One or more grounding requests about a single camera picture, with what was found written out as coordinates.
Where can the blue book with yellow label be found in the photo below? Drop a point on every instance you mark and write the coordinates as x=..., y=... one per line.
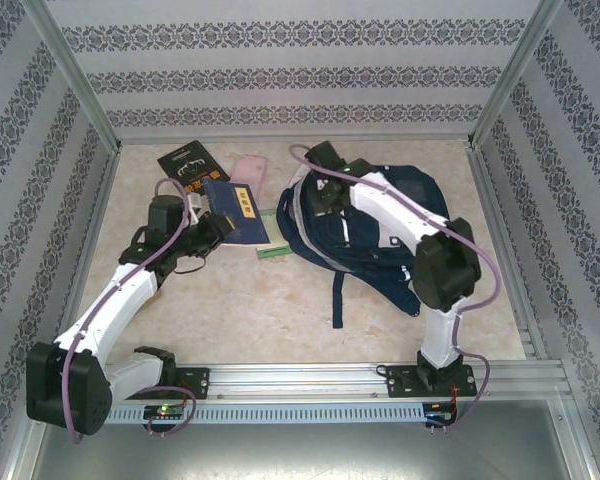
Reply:
x=240, y=210

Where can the navy blue student backpack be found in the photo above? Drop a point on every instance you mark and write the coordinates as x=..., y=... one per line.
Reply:
x=360, y=245

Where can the green notebook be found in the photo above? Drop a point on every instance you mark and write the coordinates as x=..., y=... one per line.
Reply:
x=275, y=247

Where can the pink pencil case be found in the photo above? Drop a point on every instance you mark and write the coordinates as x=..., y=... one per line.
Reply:
x=250, y=172

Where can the black book with white print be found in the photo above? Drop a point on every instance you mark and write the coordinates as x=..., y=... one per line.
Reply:
x=185, y=162

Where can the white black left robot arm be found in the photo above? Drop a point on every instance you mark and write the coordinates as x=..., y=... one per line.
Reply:
x=110, y=310

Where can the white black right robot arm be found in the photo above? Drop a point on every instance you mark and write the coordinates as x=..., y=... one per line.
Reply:
x=390, y=205

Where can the left controller circuit board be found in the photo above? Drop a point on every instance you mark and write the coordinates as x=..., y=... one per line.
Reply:
x=164, y=411

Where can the controller circuit board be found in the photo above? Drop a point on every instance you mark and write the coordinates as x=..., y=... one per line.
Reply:
x=164, y=411
x=441, y=414

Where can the grey metal sheet panel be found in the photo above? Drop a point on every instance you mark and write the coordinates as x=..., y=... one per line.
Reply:
x=300, y=455

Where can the right controller circuit board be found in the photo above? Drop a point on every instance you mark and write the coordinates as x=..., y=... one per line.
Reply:
x=441, y=414

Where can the aluminium rear table rail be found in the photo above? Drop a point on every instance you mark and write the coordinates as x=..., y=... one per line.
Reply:
x=330, y=137

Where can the aluminium left table side rail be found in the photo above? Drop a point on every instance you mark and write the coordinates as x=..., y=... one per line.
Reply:
x=87, y=240

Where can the aluminium table side rail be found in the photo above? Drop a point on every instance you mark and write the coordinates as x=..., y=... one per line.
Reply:
x=505, y=260
x=87, y=240

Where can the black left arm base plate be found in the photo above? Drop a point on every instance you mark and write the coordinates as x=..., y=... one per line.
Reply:
x=195, y=382

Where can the aluminium mounting rail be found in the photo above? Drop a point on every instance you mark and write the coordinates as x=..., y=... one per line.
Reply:
x=300, y=380

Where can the aluminium right table side rail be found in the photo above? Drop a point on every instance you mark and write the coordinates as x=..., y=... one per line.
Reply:
x=505, y=260

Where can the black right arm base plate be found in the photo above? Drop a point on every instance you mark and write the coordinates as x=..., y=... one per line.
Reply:
x=400, y=382

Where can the aluminium left frame post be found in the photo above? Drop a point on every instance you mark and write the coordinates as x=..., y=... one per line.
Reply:
x=70, y=70

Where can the aluminium frame post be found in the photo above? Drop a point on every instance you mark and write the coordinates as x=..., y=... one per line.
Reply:
x=70, y=70
x=515, y=70

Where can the aluminium right frame post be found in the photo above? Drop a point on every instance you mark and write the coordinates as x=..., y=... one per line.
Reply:
x=515, y=70

